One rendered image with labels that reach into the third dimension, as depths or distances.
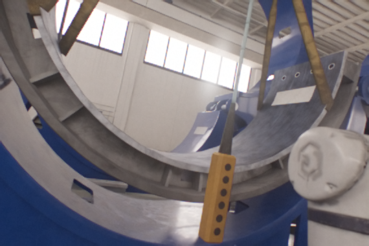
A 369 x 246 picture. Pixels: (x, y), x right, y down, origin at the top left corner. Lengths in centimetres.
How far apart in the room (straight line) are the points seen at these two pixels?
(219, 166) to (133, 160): 61
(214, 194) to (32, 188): 75
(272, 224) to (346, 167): 130
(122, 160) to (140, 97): 910
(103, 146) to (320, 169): 108
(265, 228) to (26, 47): 166
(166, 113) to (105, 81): 303
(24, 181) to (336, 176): 106
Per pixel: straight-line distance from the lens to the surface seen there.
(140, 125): 1027
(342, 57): 211
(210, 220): 88
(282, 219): 170
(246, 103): 385
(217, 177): 85
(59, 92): 130
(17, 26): 140
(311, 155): 41
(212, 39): 1158
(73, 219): 117
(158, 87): 1062
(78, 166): 302
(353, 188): 39
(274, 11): 229
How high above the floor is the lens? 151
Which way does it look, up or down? 5 degrees up
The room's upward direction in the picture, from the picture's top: 11 degrees clockwise
